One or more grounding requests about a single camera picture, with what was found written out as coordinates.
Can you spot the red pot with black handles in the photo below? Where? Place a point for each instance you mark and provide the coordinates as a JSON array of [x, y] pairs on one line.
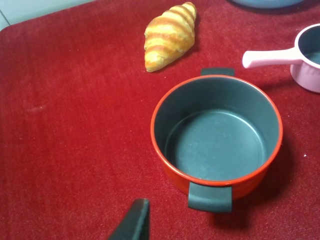
[[216, 136]]

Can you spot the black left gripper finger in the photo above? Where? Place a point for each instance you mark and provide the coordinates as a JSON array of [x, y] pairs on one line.
[[136, 223]]

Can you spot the red table cloth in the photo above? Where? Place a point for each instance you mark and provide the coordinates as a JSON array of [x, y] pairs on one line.
[[75, 111]]

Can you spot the pink saucepan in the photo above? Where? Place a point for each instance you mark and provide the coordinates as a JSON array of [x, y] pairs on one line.
[[303, 58]]

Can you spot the croissant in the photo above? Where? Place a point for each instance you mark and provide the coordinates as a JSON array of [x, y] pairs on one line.
[[169, 36]]

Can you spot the light blue plate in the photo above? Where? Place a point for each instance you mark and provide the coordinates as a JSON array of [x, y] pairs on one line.
[[267, 4]]

